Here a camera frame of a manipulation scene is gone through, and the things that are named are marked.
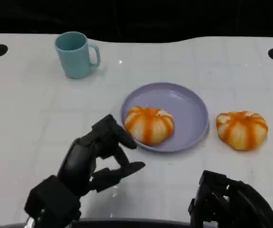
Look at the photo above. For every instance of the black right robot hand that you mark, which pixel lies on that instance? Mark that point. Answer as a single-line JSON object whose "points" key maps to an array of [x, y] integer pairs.
{"points": [[245, 206]]}

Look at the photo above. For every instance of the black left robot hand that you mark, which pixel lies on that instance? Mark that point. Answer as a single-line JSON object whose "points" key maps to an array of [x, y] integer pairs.
{"points": [[79, 164]]}

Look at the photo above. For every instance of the orange white toy bread roll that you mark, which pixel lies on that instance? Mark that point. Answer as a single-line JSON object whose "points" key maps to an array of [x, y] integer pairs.
{"points": [[148, 126], [241, 130]]}

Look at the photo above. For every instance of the pale green mug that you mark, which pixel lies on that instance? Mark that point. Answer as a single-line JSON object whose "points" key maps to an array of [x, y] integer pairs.
{"points": [[73, 61]]}

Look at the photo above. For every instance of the lilac plate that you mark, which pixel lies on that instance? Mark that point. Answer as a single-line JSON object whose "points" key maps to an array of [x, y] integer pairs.
{"points": [[188, 109]]}

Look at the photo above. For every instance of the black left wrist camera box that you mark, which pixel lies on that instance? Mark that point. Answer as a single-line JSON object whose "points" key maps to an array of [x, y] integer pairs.
{"points": [[50, 197]]}

